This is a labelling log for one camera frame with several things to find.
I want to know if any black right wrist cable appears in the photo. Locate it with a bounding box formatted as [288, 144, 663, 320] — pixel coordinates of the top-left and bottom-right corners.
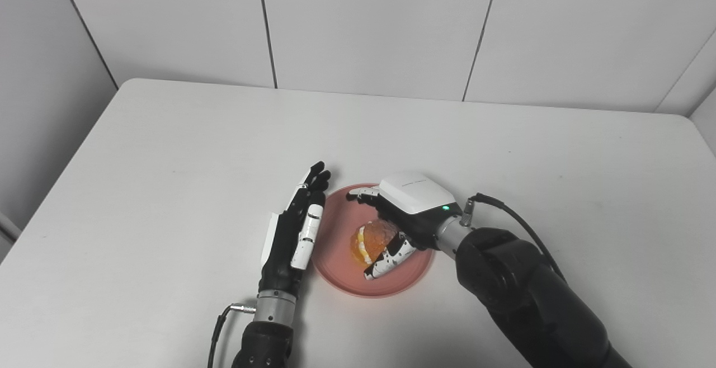
[460, 193, 566, 280]

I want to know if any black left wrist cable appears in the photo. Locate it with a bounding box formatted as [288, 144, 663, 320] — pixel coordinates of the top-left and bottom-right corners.
[208, 303, 257, 368]

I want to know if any cream puff pastry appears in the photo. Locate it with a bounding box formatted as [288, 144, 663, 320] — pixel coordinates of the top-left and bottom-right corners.
[350, 220, 401, 268]

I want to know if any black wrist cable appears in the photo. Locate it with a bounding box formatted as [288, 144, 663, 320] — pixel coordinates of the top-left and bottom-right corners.
[208, 303, 257, 368]
[460, 193, 566, 280]

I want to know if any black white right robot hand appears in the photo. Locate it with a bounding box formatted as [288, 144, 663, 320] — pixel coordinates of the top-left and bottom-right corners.
[346, 172, 464, 281]

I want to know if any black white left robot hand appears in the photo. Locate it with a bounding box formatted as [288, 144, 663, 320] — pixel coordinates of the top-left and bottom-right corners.
[259, 161, 332, 299]

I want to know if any pink round plate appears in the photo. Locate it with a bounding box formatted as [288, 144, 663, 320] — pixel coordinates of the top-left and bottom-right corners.
[312, 183, 436, 299]

